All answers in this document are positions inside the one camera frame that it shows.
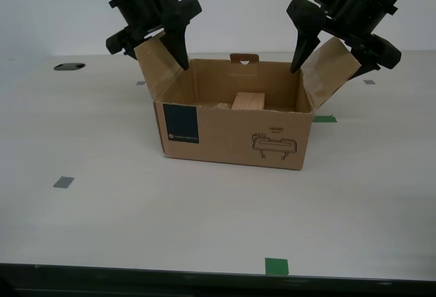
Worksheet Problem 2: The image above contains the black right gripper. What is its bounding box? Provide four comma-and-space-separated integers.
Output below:
286, 0, 403, 80

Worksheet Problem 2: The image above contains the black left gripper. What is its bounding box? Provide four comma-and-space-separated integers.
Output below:
105, 0, 202, 72

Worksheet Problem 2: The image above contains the light wooden block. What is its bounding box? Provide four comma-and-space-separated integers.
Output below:
230, 91, 266, 111

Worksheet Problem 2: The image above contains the brown cardboard box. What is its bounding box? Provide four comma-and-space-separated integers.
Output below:
134, 31, 362, 171

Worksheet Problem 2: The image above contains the green tape square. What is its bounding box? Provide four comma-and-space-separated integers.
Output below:
264, 257, 290, 276

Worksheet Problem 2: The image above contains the black table cable grommet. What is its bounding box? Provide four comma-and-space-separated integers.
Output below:
53, 61, 86, 71

